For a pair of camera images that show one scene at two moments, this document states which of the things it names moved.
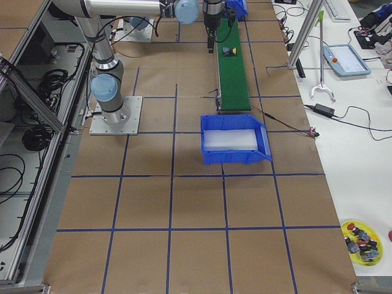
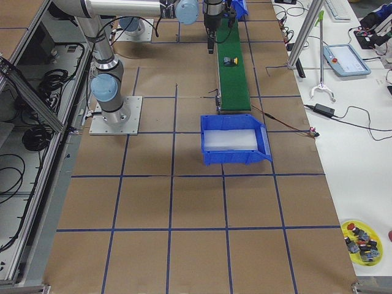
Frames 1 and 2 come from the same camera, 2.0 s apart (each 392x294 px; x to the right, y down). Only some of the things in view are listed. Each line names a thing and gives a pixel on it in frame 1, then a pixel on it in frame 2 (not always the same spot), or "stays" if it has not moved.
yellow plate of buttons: (364, 245) stays
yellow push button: (226, 51) -> (229, 61)
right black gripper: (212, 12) stays
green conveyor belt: (233, 89) stays
